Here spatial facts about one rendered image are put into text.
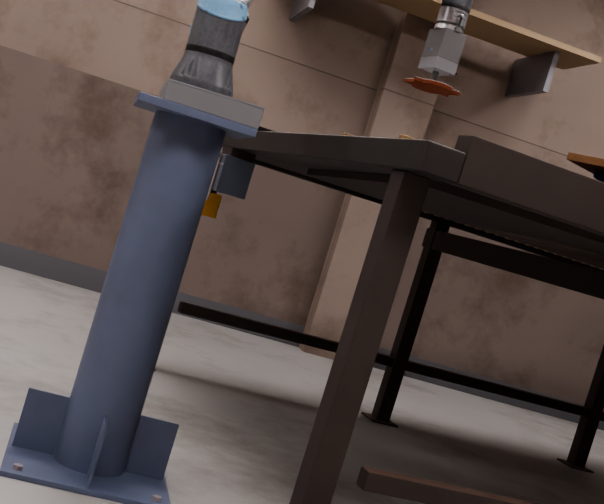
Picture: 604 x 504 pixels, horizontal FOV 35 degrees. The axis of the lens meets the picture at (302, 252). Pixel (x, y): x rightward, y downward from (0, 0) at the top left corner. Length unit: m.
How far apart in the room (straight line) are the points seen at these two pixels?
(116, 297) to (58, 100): 3.15
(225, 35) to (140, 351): 0.74
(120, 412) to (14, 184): 3.16
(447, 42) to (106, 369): 1.15
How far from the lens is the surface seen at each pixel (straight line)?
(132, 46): 5.34
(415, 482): 2.02
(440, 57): 2.49
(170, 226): 2.21
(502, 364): 5.92
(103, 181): 5.29
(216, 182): 3.06
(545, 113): 5.90
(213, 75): 2.23
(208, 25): 2.26
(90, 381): 2.27
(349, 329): 1.89
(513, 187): 1.88
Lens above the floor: 0.72
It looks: 2 degrees down
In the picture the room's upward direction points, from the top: 17 degrees clockwise
